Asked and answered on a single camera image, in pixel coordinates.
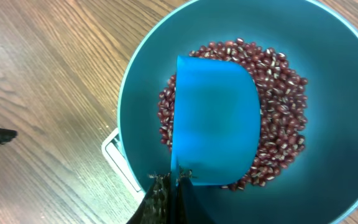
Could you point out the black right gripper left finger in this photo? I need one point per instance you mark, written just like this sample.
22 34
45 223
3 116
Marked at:
155 206

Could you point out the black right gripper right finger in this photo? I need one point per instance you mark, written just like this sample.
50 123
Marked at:
188 209

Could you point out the blue plastic measuring scoop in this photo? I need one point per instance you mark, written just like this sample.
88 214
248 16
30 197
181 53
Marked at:
216 125

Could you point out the white digital kitchen scale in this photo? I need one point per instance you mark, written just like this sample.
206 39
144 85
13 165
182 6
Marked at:
111 150

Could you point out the blue metal bowl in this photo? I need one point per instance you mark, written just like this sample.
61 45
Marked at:
321 185

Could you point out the red beans in bowl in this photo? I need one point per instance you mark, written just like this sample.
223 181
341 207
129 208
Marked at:
282 103

